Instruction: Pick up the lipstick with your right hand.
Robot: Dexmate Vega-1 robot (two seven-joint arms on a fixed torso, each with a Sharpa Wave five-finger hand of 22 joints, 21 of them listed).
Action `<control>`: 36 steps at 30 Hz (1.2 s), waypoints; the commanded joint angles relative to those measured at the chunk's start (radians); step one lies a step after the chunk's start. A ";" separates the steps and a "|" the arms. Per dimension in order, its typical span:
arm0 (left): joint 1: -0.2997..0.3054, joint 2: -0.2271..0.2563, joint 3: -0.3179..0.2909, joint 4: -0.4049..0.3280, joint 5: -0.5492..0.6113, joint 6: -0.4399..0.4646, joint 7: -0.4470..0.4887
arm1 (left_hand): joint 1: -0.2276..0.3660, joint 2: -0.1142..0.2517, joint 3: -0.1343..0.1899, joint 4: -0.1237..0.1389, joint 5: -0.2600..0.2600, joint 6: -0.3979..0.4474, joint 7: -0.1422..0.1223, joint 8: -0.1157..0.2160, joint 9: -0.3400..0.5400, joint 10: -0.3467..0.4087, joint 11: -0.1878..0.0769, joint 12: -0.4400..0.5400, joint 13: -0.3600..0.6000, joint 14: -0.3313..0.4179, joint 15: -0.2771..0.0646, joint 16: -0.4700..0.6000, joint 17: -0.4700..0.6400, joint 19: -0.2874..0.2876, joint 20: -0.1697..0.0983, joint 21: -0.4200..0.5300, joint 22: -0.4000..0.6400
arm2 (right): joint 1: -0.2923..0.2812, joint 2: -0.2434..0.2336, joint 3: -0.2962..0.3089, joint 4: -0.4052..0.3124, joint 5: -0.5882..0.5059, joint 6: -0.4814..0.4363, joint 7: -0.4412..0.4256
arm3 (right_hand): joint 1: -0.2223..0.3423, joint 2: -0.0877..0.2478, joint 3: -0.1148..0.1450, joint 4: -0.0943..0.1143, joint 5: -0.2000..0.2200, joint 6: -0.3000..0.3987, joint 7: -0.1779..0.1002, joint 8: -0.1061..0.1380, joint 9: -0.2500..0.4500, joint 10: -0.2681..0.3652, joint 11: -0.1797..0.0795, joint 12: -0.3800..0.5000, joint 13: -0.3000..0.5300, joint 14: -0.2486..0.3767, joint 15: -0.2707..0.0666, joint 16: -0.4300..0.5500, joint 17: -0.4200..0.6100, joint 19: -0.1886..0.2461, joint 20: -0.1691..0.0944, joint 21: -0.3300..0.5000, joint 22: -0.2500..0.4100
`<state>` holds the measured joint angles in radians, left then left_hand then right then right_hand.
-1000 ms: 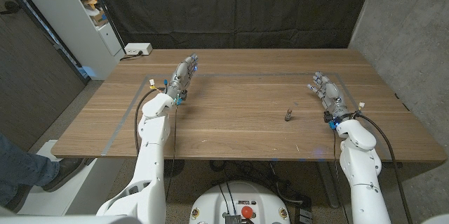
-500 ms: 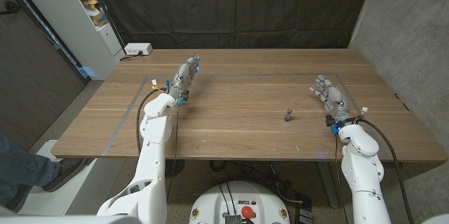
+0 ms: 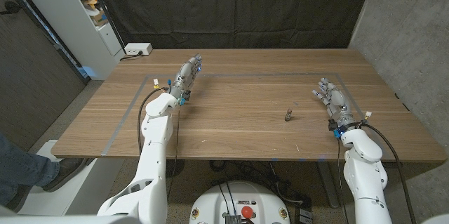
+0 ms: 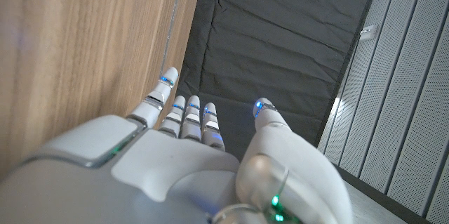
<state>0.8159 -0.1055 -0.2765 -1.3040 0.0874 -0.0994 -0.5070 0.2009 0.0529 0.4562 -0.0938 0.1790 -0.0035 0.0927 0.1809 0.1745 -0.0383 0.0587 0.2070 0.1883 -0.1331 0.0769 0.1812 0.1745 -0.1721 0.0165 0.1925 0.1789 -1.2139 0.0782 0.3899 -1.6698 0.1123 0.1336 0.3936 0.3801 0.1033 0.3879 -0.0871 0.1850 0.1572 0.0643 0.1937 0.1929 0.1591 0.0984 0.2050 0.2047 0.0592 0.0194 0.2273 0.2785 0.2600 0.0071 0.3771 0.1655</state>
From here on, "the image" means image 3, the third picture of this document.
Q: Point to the cardboard box with blue tape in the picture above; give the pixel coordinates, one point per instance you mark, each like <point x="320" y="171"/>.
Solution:
<point x="100" y="17"/>

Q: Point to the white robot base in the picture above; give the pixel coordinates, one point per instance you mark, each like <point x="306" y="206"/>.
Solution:
<point x="214" y="204"/>

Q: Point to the white power outlet box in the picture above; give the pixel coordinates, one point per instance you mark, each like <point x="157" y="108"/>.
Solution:
<point x="137" y="48"/>

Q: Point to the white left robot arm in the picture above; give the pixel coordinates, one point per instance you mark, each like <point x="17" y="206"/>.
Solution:
<point x="152" y="168"/>

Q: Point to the white shelf cabinet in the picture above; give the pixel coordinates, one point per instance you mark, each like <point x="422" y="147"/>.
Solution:
<point x="70" y="24"/>

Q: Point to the black fabric backdrop curtain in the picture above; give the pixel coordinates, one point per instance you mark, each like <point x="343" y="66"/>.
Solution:
<point x="231" y="6"/>

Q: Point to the person leg in jeans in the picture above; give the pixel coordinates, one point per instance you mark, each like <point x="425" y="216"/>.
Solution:
<point x="21" y="171"/>

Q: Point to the white robot chest cover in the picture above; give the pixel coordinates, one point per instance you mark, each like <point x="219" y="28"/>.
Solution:
<point x="52" y="220"/>

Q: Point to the small brown lipstick tube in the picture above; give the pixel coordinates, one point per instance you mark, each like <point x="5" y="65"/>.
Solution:
<point x="288" y="114"/>

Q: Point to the white floor platform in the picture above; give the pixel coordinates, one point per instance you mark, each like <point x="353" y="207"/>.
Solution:
<point x="80" y="189"/>

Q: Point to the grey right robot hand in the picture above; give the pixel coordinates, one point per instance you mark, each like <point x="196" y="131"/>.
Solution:
<point x="336" y="103"/>

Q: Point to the black round floor fan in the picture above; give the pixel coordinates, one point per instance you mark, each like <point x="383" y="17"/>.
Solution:
<point x="180" y="167"/>

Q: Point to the wooden table edge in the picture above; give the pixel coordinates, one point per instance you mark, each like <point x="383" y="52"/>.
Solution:
<point x="245" y="75"/>

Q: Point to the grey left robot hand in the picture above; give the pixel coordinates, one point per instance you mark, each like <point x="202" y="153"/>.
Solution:
<point x="186" y="76"/>

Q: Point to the dark brown shoe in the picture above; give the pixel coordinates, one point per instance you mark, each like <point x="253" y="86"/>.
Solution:
<point x="66" y="171"/>

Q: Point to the orange toy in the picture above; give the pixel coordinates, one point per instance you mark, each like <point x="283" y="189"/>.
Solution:
<point x="90" y="3"/>

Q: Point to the red emergency stop button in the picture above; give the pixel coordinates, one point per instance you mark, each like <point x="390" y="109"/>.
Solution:
<point x="247" y="211"/>

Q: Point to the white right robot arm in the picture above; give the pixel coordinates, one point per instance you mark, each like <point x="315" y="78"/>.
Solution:
<point x="366" y="178"/>

